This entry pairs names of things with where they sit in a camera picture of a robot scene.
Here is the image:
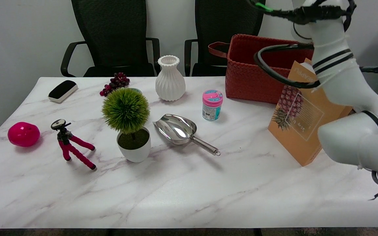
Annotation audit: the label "black mesh office chair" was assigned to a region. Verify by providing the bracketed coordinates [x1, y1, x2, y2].
[184, 0, 266, 77]
[60, 0, 161, 78]

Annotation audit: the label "black white board eraser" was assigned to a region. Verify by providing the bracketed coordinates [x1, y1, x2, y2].
[48, 80, 78, 103]

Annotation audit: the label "pink plastic ball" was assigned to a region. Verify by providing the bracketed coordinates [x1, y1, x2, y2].
[8, 122, 41, 147]

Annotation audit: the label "pink lid teal jar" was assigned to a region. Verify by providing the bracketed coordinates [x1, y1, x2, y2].
[202, 89, 224, 121]

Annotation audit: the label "orange pineapple book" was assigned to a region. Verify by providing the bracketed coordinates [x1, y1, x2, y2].
[268, 58, 353, 167]

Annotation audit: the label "dark red artificial grapes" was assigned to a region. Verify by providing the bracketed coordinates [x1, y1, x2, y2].
[99, 72, 130, 97]

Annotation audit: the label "white ribbed vase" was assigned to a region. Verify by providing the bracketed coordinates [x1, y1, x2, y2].
[155, 55, 186, 101]

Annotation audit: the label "red woven basket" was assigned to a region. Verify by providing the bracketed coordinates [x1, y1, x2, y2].
[208, 34, 315, 105]

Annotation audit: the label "green ball plant white pot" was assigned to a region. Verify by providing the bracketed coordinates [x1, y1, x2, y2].
[101, 87, 152, 163]

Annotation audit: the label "pink flexible mini tripod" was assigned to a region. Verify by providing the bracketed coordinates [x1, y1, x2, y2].
[51, 119, 97, 171]

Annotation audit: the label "silver metal scoop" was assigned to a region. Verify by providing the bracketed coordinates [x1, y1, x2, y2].
[153, 114, 221, 156]

